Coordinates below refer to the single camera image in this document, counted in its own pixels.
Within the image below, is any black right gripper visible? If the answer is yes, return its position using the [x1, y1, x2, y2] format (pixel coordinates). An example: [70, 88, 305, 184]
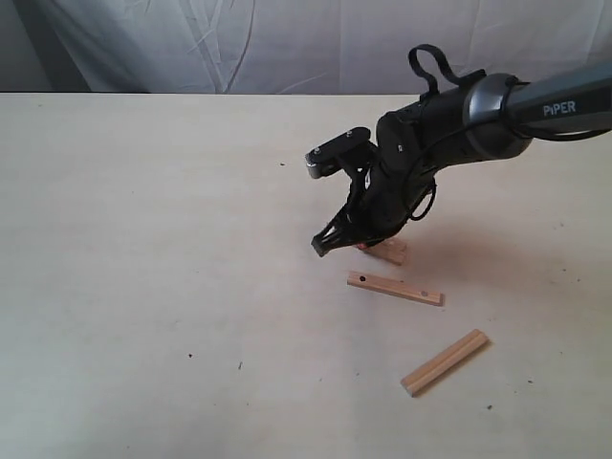
[311, 157, 437, 257]

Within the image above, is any plain wooden stick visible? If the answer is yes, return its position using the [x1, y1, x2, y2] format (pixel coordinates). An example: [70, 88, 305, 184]
[364, 238, 407, 266]

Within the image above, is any grooved wooden stick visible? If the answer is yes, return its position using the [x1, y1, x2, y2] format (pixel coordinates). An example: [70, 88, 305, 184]
[401, 329, 490, 397]

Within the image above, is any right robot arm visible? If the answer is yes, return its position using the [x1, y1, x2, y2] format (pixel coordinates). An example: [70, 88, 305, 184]
[305, 62, 611, 256]

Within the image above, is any white backdrop cloth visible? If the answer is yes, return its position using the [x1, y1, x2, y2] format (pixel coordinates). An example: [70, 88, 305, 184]
[1, 1, 611, 95]

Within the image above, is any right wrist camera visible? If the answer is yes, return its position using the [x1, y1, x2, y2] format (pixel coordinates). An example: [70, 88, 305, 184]
[305, 126, 373, 179]

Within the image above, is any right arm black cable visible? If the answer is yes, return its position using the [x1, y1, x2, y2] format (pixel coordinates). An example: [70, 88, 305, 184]
[407, 43, 487, 93]

